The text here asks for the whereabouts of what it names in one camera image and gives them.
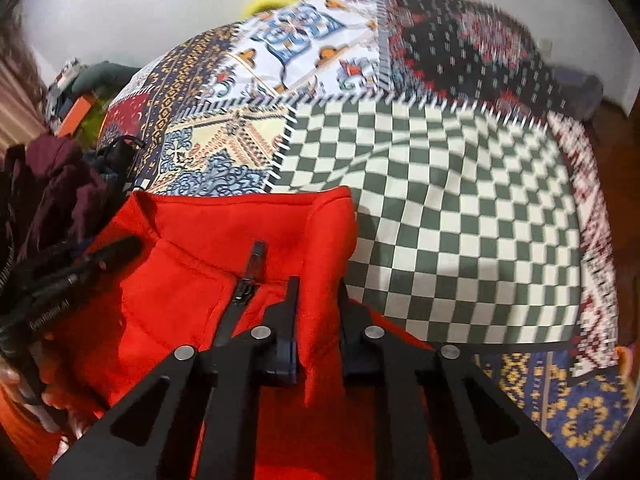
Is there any orange box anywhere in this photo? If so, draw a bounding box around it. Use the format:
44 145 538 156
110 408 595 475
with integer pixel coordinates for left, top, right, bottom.
54 92 97 137

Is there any yellow hoop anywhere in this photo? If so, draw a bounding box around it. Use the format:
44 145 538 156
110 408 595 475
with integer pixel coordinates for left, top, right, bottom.
244 0 301 17

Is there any red zip jacket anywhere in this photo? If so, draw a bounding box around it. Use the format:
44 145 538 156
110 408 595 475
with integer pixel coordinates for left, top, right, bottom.
37 185 442 480

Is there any brown striped curtain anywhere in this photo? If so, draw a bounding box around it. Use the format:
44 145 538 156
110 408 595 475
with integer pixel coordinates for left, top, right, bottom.
0 0 49 157

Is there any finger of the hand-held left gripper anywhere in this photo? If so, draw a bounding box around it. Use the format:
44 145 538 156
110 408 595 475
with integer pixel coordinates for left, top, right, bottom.
29 253 139 302
34 235 144 274

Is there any green patterned cloth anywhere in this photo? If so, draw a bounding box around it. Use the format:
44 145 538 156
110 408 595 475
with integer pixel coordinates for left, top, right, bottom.
83 102 114 134

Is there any maroon garment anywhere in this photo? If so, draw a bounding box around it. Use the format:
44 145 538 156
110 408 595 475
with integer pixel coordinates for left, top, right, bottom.
2 135 114 267

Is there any patchwork bed sheet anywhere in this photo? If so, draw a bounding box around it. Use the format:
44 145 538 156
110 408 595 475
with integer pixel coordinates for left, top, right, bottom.
97 0 634 476

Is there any person's left hand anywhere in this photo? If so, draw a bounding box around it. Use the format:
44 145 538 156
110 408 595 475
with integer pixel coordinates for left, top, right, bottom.
0 355 87 442

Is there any grey neck pillow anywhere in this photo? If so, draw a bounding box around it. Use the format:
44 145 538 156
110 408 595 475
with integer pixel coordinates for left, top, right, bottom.
75 61 144 92

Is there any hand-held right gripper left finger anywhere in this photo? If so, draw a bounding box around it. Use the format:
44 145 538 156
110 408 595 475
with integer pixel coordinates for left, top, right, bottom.
49 276 302 480

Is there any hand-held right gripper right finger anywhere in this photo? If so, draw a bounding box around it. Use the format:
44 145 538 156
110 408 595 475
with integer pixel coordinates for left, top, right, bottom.
339 279 593 480

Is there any pile of clothes and boxes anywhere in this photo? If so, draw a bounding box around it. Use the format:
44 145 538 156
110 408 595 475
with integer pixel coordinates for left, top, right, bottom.
47 59 84 111

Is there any black cloth with cord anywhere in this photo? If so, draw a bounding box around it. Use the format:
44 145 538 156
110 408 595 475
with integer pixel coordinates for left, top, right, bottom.
95 135 149 194

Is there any dark blue cushion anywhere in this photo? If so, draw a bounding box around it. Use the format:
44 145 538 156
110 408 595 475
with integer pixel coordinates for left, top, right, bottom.
547 67 604 121

